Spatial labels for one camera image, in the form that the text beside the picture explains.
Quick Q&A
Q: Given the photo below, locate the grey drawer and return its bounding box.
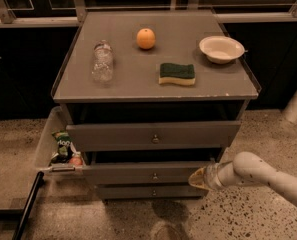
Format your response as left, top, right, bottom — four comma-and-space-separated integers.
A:
66, 121, 241, 152
83, 148, 220, 185
96, 185, 208, 200

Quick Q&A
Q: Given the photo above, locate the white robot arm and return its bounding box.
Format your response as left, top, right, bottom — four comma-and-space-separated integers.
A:
189, 90, 297, 208

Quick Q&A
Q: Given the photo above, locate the grey drawer cabinet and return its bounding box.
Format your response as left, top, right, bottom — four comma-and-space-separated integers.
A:
50, 9, 262, 202

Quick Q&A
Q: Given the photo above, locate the green yellow sponge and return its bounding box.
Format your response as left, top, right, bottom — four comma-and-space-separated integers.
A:
159, 63, 196, 86

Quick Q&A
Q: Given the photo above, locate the white bowl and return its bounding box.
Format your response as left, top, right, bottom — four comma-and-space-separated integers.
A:
199, 36, 245, 64

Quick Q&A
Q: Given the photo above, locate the green snack bag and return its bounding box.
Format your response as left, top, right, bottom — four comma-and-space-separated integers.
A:
52, 131, 72, 159

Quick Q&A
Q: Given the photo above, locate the orange fruit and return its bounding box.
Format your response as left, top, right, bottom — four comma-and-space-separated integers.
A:
136, 28, 156, 50

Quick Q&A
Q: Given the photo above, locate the clear plastic water bottle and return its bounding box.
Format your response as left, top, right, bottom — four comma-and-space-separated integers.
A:
92, 40, 113, 83

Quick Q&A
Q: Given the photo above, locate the clear plastic storage bin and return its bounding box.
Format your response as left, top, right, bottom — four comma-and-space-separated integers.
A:
34, 106, 86, 176

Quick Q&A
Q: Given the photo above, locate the black pole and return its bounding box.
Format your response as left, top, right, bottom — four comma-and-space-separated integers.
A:
12, 171, 44, 240

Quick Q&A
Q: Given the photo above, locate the metal window rail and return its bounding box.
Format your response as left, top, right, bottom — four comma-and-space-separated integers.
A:
0, 0, 297, 29

